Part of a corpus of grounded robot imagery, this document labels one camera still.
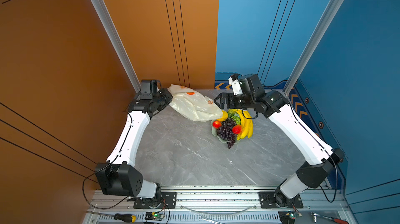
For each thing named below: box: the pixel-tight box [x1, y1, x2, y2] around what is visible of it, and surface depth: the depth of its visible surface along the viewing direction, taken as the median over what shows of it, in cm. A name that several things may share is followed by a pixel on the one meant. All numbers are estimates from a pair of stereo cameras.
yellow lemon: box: [216, 109, 229, 122], surface depth 96 cm
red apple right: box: [231, 124, 243, 135], surface depth 87 cm
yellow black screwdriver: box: [86, 210, 137, 223], surface depth 69 cm
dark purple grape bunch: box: [216, 118, 237, 149], surface depth 90 cm
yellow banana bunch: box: [231, 108, 254, 141], surface depth 89 cm
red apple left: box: [212, 119, 222, 129], surface depth 92 cm
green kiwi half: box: [230, 115, 241, 125], surface depth 95 cm
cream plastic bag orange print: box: [167, 84, 224, 122], surface depth 83 cm
